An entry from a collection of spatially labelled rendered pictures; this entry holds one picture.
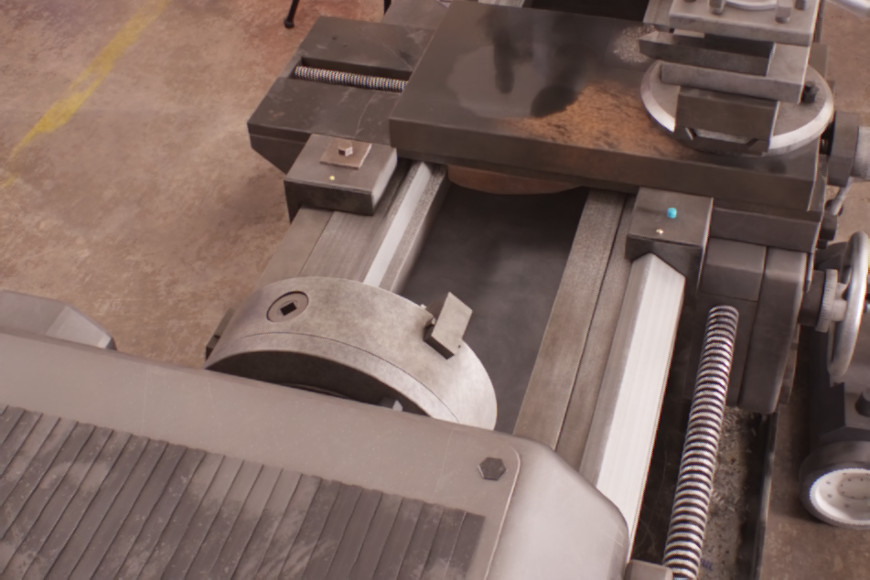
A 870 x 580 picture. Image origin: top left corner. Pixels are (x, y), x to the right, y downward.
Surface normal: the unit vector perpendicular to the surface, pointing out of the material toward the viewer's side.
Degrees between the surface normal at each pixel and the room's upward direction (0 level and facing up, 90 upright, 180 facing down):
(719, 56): 90
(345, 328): 8
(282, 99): 0
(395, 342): 27
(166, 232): 0
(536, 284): 20
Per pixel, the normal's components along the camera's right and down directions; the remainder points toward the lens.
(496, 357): -0.04, -0.57
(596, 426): -0.71, -0.64
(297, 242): -0.04, -0.74
